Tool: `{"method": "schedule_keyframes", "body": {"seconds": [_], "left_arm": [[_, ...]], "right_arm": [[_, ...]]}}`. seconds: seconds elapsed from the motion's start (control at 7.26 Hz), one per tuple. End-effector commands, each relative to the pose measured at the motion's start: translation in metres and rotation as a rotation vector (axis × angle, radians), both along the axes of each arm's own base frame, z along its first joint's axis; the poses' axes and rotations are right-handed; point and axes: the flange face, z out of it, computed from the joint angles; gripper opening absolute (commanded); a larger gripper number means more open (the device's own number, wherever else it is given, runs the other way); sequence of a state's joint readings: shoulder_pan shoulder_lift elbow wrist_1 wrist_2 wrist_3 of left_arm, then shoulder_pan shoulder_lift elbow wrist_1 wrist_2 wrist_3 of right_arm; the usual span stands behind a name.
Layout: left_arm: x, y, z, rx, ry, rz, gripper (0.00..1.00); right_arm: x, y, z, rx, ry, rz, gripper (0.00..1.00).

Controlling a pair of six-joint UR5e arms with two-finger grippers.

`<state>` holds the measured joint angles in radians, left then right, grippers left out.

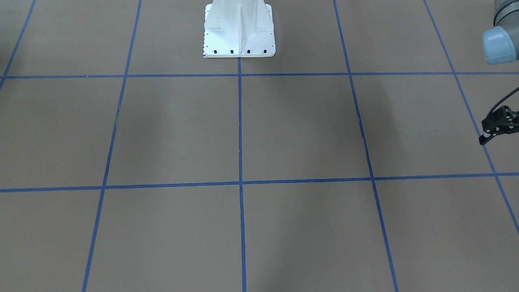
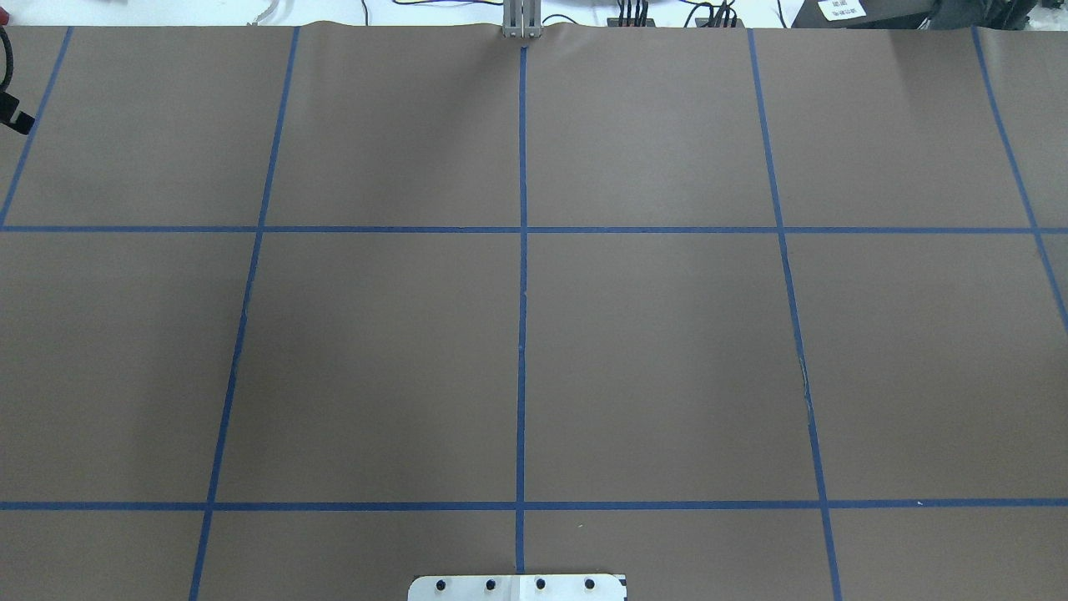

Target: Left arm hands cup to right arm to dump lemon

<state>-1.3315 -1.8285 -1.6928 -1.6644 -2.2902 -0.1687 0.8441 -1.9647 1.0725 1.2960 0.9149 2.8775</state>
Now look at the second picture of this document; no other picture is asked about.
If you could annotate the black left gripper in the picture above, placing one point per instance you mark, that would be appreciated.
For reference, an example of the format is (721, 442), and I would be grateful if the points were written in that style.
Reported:
(12, 111)

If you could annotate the black computer monitor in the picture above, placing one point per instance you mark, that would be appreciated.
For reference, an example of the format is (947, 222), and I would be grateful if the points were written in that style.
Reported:
(930, 15)

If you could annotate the aluminium frame post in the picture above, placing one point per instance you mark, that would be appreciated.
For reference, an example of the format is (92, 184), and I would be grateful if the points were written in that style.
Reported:
(522, 19)

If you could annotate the white camera pedestal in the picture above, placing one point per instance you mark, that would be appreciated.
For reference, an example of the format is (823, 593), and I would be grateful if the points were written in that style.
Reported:
(546, 586)

